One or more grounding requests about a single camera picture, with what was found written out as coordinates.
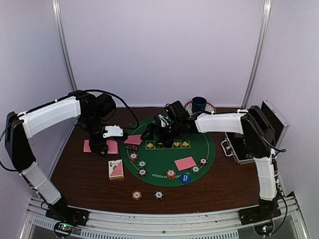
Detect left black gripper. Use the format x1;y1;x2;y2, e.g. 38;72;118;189
82;113;108;156

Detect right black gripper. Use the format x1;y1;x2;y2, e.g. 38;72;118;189
141;120;182;147

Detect dealt red card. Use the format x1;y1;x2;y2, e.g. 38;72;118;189
83;139;91;153
174;156;196;171
124;134;143;145

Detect black red triangular dealer button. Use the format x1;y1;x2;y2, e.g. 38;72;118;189
125;144;138;151

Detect orange chips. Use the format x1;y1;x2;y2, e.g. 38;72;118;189
129;153;138;162
166;169;176;179

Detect green chips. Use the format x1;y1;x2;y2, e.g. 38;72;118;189
191;166;200;174
138;161;147;168

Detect dark chips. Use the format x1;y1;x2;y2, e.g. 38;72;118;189
198;158;208;166
137;169;148;177

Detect blue small blind button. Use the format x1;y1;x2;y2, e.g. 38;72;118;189
179;173;191;184

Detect dark red poker chip stack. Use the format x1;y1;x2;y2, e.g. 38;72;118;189
154;190;164;200

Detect orange poker chip stack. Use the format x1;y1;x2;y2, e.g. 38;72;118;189
132;190;142;200

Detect red backed card deck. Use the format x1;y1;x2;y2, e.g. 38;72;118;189
106;140;118;154

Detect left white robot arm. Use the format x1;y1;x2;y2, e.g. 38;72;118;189
4;90;124;221

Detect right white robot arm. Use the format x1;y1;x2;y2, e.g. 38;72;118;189
141;101;278;220

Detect patterned ceramic saucer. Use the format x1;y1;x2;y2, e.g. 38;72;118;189
184;101;216;118

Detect round green poker mat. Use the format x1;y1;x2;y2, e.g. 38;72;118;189
121;133;216;187

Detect dark blue mug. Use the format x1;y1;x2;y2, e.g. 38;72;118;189
191;96;207;113

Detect aluminium poker chip case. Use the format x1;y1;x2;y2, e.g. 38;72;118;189
221;100;290;165

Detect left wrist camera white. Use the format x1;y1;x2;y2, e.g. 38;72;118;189
103;125;124;138

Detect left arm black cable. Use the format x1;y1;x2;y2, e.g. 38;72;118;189
74;89;140;129

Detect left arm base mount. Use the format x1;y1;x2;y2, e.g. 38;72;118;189
45;207;90;226

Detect front aluminium rail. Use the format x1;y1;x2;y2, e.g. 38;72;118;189
17;196;310;239

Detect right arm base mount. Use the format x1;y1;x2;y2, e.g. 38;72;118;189
238;206;281;225

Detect left aluminium frame post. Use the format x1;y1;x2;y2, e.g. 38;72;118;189
52;0;78;92

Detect aluminium frame post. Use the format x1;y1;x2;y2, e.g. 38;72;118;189
52;0;78;92
241;0;272;109

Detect right aluminium frame post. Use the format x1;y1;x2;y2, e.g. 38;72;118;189
241;0;272;109

